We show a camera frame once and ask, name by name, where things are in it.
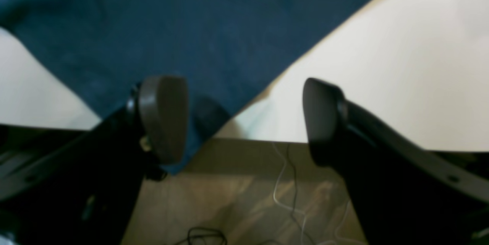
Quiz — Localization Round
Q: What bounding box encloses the black floor cable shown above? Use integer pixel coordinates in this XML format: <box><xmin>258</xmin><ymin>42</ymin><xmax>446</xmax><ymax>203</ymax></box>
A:
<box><xmin>168</xmin><ymin>144</ymin><xmax>317</xmax><ymax>245</ymax></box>

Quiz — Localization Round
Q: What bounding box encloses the white floor cable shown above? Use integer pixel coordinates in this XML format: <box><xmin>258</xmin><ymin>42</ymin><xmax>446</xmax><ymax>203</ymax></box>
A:
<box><xmin>271</xmin><ymin>143</ymin><xmax>367</xmax><ymax>245</ymax></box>

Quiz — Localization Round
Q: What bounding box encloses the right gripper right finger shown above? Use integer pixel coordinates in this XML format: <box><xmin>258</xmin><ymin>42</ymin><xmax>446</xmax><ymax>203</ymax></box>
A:
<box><xmin>303</xmin><ymin>78</ymin><xmax>489</xmax><ymax>245</ymax></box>

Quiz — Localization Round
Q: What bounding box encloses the dark blue T-shirt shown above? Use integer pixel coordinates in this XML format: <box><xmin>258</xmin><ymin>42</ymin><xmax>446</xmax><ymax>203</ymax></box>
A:
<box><xmin>0</xmin><ymin>0</ymin><xmax>371</xmax><ymax>175</ymax></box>

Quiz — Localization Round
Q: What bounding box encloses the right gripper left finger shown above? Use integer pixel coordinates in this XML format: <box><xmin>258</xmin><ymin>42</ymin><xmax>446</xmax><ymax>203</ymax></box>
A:
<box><xmin>0</xmin><ymin>76</ymin><xmax>188</xmax><ymax>245</ymax></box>

